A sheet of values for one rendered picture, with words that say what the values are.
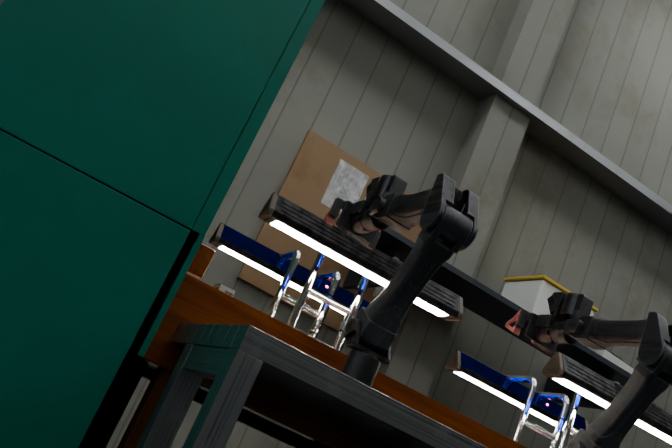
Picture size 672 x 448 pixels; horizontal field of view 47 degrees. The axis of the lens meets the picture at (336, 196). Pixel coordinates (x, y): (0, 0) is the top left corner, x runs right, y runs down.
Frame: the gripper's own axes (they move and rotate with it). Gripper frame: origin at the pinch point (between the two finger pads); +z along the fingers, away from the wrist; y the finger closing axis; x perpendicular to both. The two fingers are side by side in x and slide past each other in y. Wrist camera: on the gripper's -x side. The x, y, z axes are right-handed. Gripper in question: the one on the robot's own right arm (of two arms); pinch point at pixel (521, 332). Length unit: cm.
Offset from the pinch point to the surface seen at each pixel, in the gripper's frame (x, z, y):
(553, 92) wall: -244, 227, -132
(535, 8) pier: -276, 210, -86
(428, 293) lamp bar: 0.8, 9.1, 25.8
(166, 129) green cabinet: 8, -19, 111
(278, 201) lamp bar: -2, 14, 74
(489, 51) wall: -239, 227, -75
